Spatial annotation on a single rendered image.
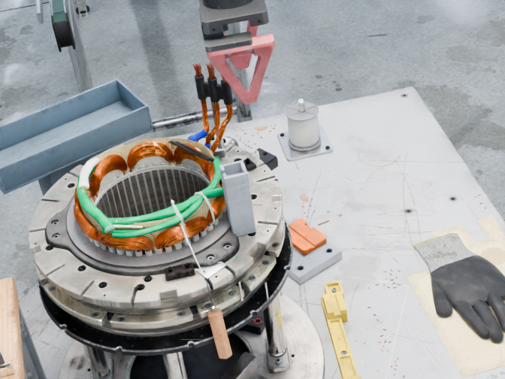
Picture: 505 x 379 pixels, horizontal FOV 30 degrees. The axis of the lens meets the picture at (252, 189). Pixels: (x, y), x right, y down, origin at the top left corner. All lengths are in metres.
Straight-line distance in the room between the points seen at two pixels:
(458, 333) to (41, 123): 0.71
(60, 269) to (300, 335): 0.42
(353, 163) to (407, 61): 1.82
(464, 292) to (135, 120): 0.56
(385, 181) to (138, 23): 2.45
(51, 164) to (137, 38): 2.51
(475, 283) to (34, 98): 2.46
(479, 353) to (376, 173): 0.45
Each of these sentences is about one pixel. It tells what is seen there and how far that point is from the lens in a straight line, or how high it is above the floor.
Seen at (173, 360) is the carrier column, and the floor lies 0.97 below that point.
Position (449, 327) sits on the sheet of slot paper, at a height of 0.78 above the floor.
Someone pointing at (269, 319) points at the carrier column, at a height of 0.89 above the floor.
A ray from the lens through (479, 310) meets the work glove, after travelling 1.45.
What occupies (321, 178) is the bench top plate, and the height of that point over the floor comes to 0.78.
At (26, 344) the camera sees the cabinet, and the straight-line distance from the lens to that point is 1.26.
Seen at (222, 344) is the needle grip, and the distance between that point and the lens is 1.10.
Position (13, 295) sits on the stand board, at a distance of 1.18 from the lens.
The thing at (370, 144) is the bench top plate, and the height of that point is 0.78.
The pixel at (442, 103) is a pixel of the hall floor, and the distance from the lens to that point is 3.31.
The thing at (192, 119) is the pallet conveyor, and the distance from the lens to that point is 3.08.
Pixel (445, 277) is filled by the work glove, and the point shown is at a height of 0.80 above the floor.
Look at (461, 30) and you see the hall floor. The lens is 3.73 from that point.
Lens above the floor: 1.83
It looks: 38 degrees down
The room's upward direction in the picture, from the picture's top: 8 degrees counter-clockwise
